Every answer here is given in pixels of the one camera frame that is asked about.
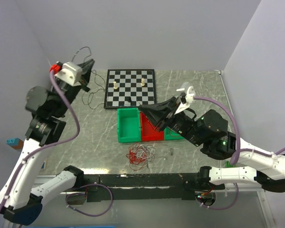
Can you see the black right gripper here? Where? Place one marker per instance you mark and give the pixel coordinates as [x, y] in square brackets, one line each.
[159, 111]

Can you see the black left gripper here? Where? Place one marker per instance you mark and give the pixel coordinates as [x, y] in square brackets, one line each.
[87, 66]

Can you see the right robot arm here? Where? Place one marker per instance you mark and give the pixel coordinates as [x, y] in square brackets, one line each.
[210, 132]

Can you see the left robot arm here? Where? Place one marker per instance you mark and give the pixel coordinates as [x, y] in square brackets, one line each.
[20, 202]

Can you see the green bin right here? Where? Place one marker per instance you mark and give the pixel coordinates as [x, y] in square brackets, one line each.
[171, 135]

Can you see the green bin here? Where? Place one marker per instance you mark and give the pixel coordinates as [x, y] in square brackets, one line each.
[171, 135]
[128, 125]

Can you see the red plastic bin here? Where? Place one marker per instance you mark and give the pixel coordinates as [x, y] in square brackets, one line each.
[148, 133]

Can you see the cream chess piece left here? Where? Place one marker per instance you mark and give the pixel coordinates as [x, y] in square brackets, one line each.
[115, 85]

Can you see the green bin left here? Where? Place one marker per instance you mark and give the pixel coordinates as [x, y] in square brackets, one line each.
[128, 125]

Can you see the black and silver chessboard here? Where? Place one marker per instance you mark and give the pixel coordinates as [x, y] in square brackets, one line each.
[129, 85]

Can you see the small green clip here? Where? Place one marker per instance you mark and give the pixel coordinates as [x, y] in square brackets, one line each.
[228, 165]

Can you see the blue orange block tool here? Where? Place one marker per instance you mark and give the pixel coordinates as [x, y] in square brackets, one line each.
[15, 143]

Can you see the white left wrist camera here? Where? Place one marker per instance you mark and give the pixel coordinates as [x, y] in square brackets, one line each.
[68, 72]

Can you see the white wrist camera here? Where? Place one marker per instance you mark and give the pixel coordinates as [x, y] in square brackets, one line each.
[68, 72]
[186, 97]

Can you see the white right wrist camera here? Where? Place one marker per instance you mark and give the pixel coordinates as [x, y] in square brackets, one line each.
[186, 97]

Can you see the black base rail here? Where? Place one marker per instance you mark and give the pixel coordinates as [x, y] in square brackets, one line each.
[182, 186]

